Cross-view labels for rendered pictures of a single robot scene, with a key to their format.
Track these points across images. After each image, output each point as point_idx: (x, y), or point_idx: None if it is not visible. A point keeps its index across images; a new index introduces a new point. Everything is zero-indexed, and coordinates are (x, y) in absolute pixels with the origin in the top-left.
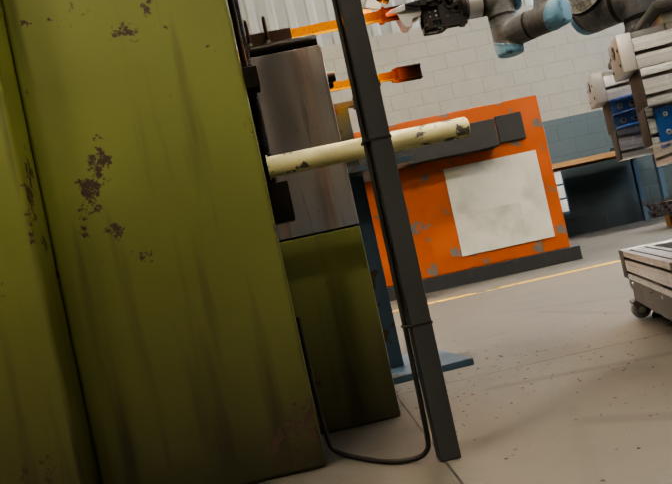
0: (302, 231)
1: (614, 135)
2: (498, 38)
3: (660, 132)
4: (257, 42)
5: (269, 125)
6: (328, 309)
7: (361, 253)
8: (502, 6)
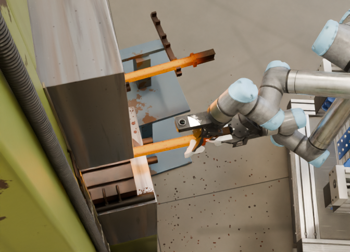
0: (125, 241)
1: (319, 101)
2: (275, 140)
3: (332, 208)
4: (111, 198)
5: (114, 226)
6: (132, 250)
7: (155, 238)
8: (288, 133)
